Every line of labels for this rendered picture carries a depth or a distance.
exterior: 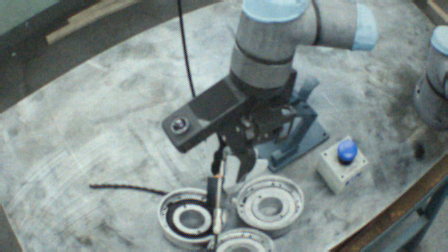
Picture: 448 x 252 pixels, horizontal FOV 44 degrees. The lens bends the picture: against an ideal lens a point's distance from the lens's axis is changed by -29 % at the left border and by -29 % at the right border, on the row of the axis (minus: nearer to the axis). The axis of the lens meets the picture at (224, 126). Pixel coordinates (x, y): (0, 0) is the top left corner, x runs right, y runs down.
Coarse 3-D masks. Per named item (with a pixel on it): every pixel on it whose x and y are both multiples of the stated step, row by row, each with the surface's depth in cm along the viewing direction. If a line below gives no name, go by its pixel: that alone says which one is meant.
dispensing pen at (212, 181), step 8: (224, 152) 106; (224, 160) 106; (224, 168) 106; (208, 176) 105; (208, 184) 105; (216, 184) 104; (208, 192) 105; (216, 192) 104; (208, 200) 105; (216, 200) 104; (208, 208) 105; (216, 208) 104; (216, 216) 105; (216, 224) 105; (216, 232) 106; (216, 240) 106
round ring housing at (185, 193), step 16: (176, 192) 111; (192, 192) 112; (160, 208) 109; (192, 208) 111; (160, 224) 108; (176, 224) 109; (208, 224) 109; (224, 224) 108; (176, 240) 106; (192, 240) 106; (208, 240) 106
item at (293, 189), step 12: (252, 180) 113; (264, 180) 114; (276, 180) 114; (288, 180) 114; (240, 192) 112; (252, 192) 114; (276, 192) 113; (288, 192) 114; (300, 192) 112; (240, 204) 112; (264, 204) 114; (276, 204) 114; (288, 204) 112; (300, 204) 112; (240, 216) 109; (264, 216) 110; (276, 216) 110; (252, 228) 108; (264, 228) 108; (276, 228) 108; (288, 228) 109
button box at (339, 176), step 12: (336, 144) 118; (324, 156) 116; (336, 156) 116; (360, 156) 116; (324, 168) 117; (336, 168) 115; (348, 168) 115; (360, 168) 115; (324, 180) 118; (336, 180) 114; (348, 180) 115; (336, 192) 116
